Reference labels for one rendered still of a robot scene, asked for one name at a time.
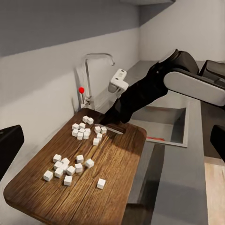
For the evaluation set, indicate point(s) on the drop in sink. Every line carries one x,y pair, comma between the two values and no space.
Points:
167,117

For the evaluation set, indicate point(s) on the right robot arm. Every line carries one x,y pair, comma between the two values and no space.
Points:
176,71

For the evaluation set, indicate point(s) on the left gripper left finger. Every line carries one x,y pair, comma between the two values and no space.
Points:
11,140

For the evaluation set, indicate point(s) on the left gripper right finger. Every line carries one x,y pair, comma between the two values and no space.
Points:
217,138

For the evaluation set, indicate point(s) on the cutting board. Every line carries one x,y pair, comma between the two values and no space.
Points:
116,160

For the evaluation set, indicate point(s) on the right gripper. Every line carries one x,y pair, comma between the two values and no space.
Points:
130,101

